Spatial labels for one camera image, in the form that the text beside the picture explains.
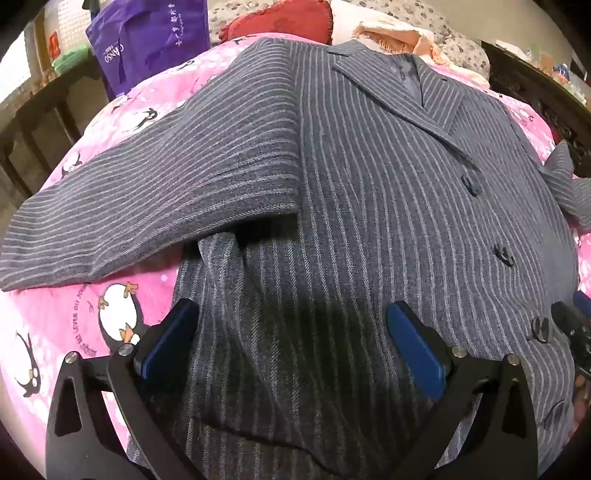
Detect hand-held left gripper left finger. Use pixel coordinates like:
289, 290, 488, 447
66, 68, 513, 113
45, 298, 201, 480

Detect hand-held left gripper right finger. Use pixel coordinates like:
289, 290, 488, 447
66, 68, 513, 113
385, 301, 541, 480

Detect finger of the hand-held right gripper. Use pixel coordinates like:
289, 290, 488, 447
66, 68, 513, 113
551, 291, 591, 370

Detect grey striped suit jacket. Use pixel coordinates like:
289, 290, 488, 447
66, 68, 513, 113
0, 38, 591, 480

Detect pink penguin printed blanket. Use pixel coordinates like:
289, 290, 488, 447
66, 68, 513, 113
0, 36, 591, 467

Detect dark carved wooden furniture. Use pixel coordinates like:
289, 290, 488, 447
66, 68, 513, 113
480, 41, 591, 178

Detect dark wooden table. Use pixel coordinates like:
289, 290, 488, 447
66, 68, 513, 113
0, 60, 116, 185

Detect green container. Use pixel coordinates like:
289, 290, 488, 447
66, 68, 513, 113
52, 45, 93, 73

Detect purple tote bag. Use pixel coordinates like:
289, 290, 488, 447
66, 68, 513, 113
85, 0, 212, 100

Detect peach fringed scarf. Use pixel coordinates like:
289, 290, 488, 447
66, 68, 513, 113
355, 23, 490, 88

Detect lattice window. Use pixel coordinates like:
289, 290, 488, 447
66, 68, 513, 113
0, 21, 52, 104

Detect red pillow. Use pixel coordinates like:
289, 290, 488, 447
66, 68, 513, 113
219, 0, 333, 46

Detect white pillow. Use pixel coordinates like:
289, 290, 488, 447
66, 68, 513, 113
330, 0, 416, 44

